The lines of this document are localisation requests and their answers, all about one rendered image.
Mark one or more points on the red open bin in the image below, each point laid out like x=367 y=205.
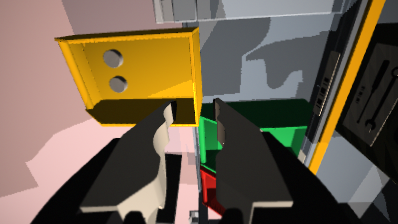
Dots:
x=209 y=190

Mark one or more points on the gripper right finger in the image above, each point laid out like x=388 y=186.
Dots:
x=257 y=174

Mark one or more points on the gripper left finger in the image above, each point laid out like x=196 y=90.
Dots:
x=125 y=175

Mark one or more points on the yellow flat bar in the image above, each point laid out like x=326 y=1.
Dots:
x=360 y=44

